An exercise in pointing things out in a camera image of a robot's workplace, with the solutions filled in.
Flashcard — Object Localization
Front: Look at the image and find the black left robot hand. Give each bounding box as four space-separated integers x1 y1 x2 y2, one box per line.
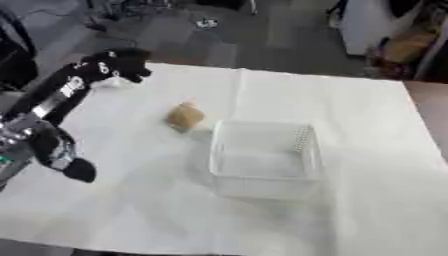
0 47 154 184

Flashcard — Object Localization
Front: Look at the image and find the black chair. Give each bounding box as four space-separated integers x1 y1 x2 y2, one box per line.
0 8 41 92

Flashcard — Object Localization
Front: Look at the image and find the tan bread-shaped toy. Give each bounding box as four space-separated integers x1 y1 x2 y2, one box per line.
164 101 209 133

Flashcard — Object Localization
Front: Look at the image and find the small black and white device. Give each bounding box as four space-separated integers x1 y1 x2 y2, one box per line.
194 18 221 30

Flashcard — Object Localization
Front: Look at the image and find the white plastic basket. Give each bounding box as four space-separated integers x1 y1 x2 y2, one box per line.
206 119 328 201

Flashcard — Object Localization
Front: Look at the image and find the brown bag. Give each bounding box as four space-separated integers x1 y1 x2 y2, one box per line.
376 29 441 65

